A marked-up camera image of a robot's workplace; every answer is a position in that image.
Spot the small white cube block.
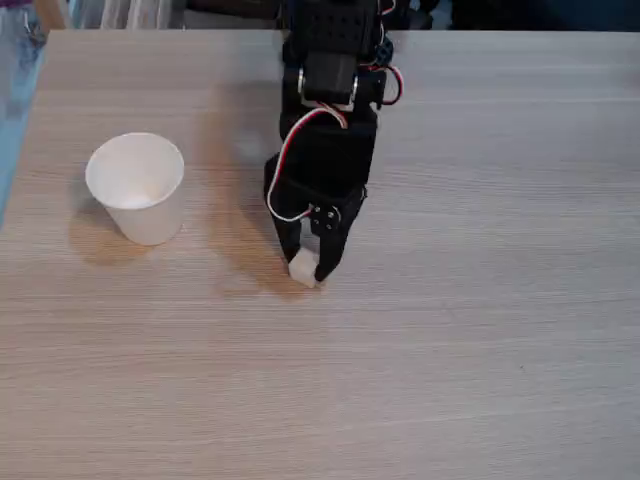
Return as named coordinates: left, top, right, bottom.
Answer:
left=288, top=249, right=327, bottom=290

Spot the white paper cup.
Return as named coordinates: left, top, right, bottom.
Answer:
left=84, top=131, right=186, bottom=247

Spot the pale pleated curtain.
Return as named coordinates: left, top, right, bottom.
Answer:
left=69, top=0, right=187, bottom=30

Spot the person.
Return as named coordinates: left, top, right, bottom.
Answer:
left=0, top=0, right=51, bottom=211

